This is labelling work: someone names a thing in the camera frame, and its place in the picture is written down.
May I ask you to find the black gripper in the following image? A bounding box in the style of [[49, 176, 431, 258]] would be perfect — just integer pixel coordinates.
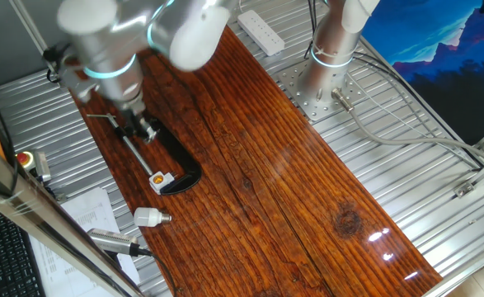
[[120, 105, 160, 145]]

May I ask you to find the white light bulb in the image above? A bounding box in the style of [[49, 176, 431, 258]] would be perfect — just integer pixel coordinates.
[[133, 207, 172, 228]]

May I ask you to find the black C-clamp with steel screw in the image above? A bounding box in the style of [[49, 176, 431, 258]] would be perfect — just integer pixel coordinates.
[[87, 113, 203, 196]]

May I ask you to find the white plug socket adapter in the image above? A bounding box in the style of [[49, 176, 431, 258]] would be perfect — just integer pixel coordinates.
[[148, 171, 181, 196]]

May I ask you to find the printed white paper sheet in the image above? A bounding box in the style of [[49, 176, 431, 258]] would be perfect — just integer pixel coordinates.
[[29, 187, 142, 297]]

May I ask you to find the brown wooden board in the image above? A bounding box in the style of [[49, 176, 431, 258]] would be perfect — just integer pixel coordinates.
[[66, 24, 443, 297]]

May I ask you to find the thin diagonal metal rod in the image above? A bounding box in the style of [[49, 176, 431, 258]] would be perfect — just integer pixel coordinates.
[[8, 0, 68, 87]]

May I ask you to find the white power strip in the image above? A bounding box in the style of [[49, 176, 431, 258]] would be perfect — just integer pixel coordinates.
[[237, 10, 286, 57]]

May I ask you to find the black keyboard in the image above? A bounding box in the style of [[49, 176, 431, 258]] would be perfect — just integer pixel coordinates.
[[0, 197, 47, 297]]

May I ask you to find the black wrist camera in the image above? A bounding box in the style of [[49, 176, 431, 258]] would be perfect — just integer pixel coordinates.
[[42, 43, 76, 78]]

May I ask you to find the shiny metal frame bar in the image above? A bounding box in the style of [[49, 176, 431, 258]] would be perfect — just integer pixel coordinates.
[[0, 119, 143, 297]]

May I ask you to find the black camera cable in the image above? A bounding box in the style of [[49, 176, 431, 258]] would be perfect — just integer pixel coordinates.
[[136, 247, 179, 297]]

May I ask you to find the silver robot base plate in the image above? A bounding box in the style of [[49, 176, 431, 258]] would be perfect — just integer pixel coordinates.
[[277, 61, 364, 122]]

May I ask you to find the black base cable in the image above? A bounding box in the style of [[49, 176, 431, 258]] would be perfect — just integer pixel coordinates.
[[304, 0, 322, 59]]

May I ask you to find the thick grey base cable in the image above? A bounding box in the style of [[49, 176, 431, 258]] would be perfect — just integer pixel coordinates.
[[331, 88, 484, 171]]

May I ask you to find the thin white cable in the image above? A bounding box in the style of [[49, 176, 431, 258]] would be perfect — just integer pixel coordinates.
[[346, 72, 480, 168]]

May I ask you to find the aluminium frame profile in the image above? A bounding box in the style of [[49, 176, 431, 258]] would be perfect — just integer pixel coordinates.
[[454, 153, 484, 198]]

